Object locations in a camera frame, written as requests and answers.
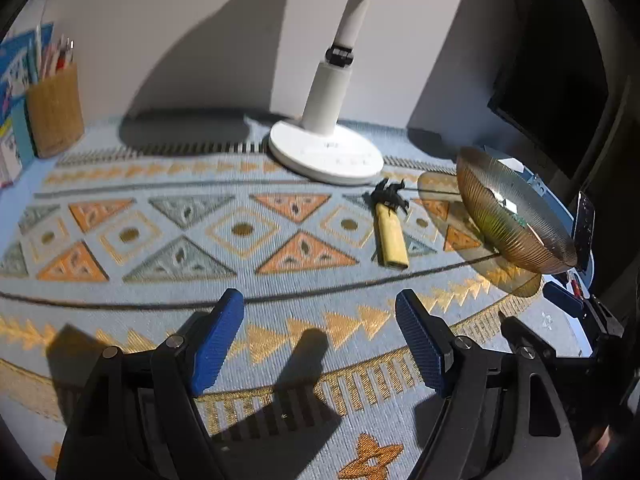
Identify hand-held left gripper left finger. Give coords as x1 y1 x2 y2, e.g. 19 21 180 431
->
55 289 246 480

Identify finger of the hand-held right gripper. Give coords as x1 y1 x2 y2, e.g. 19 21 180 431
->
499 310 557 359
542 281 590 319

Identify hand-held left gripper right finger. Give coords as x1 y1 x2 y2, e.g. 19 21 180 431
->
395 289 583 480

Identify amber ribbed glass bowl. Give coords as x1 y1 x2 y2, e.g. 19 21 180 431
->
456 146 578 276

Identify yellow toy with black spikes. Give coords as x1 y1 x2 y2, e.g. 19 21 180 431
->
371 177 412 269

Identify black rectangular device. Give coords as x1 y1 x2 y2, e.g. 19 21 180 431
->
572 190 597 273

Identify patterned woven mat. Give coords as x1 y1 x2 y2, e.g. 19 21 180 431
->
0 120 596 480

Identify black monitor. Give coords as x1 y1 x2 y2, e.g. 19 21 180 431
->
487 0 612 181

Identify white desk lamp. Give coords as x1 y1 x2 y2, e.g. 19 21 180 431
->
268 0 385 184

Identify wooden pencil holder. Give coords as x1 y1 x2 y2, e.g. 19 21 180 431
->
26 62 86 159

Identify upright colourful books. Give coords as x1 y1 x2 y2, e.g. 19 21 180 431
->
0 22 56 189

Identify bunch of coloured pencils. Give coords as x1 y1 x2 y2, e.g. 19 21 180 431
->
34 25 77 82

